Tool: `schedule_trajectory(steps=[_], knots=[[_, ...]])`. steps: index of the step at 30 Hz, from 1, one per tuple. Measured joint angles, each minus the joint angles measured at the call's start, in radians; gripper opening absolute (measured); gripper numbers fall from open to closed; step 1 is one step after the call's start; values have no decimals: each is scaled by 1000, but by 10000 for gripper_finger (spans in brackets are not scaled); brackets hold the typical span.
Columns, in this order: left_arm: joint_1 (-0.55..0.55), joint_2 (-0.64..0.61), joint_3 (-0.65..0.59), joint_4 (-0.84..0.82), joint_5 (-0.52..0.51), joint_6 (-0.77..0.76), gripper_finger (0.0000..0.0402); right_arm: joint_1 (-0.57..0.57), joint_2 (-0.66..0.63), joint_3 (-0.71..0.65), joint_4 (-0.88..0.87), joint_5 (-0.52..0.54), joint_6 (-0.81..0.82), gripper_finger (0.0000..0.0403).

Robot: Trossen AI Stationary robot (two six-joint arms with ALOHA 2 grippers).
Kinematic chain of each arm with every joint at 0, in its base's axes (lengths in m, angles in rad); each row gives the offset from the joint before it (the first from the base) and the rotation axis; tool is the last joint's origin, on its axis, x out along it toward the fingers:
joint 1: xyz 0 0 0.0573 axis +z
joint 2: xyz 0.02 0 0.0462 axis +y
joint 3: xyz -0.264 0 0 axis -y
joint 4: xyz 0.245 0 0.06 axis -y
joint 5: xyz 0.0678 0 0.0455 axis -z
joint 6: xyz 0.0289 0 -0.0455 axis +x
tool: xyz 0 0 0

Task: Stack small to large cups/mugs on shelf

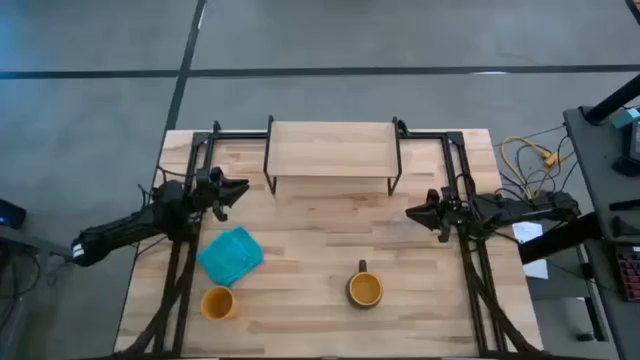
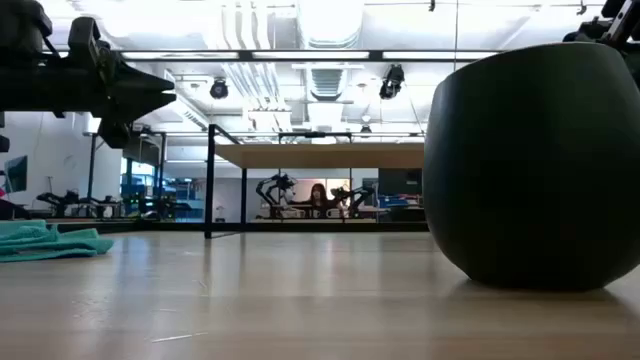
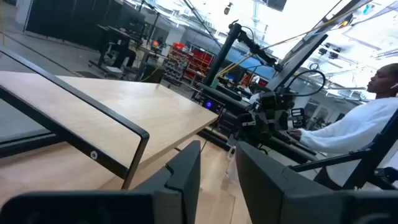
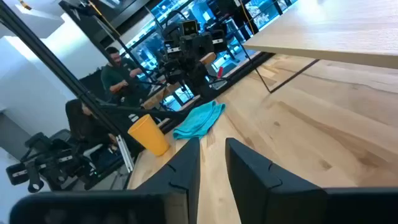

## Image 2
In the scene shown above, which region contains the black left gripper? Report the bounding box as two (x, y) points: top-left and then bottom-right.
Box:
(67, 16), (178, 150)

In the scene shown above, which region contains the black mug yellow inside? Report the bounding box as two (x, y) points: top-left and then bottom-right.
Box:
(422, 41), (640, 293)

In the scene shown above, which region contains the black ceiling spot lamp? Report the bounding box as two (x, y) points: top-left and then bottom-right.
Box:
(209, 78), (230, 101)
(378, 63), (406, 101)

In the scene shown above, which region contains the dark computer monitor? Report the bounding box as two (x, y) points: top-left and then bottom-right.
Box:
(4, 155), (29, 195)

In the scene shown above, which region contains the teal cloth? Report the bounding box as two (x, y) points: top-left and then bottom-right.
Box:
(0, 218), (116, 264)

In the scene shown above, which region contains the person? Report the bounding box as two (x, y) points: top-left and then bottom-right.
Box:
(298, 182), (337, 219)

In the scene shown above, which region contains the black cabinet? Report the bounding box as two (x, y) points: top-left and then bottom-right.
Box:
(377, 167), (424, 222)

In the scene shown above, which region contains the black table edge rail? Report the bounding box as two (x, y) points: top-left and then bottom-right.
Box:
(49, 220), (429, 233)

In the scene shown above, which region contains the black overhead frame bar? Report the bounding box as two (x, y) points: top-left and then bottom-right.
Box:
(43, 48), (502, 63)

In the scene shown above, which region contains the wooden shelf black metal frame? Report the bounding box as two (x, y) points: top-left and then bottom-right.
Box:
(203, 123), (426, 240)

